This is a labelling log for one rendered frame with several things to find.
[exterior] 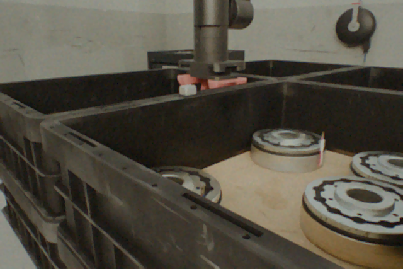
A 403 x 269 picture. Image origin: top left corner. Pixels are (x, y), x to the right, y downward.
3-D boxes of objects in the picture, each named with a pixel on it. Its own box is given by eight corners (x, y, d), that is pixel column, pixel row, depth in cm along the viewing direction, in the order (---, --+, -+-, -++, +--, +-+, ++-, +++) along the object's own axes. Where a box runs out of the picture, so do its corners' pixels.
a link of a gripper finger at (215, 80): (218, 113, 59) (218, 62, 57) (246, 121, 54) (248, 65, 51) (189, 119, 55) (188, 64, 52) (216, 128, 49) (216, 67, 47)
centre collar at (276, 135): (291, 146, 42) (291, 142, 42) (263, 137, 46) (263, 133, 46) (313, 139, 45) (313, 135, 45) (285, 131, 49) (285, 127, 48)
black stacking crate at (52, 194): (51, 235, 31) (36, 126, 28) (-12, 156, 52) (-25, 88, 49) (276, 144, 58) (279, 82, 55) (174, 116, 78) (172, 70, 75)
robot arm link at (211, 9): (185, -13, 49) (215, -17, 46) (210, -8, 55) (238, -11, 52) (186, 33, 51) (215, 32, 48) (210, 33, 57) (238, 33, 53)
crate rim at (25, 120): (37, 145, 29) (33, 120, 28) (-24, 99, 49) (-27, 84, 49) (281, 92, 55) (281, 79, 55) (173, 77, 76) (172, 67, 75)
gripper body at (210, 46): (206, 68, 59) (206, 28, 57) (246, 72, 52) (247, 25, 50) (177, 70, 55) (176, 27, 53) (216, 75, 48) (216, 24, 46)
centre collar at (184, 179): (158, 205, 27) (158, 199, 27) (133, 184, 31) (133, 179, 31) (204, 189, 30) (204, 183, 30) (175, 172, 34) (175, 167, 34)
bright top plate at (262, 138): (294, 160, 39) (295, 155, 38) (237, 139, 46) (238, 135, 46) (339, 143, 44) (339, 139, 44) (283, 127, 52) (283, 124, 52)
